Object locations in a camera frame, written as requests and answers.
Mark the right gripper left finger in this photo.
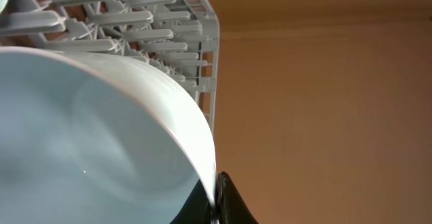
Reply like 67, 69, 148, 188
170, 180, 213, 224

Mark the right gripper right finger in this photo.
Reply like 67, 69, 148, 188
216, 171, 259, 224

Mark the small light blue bowl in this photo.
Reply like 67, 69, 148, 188
1, 47, 216, 223

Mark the grey dishwasher rack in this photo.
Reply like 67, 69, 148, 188
1, 0, 220, 124

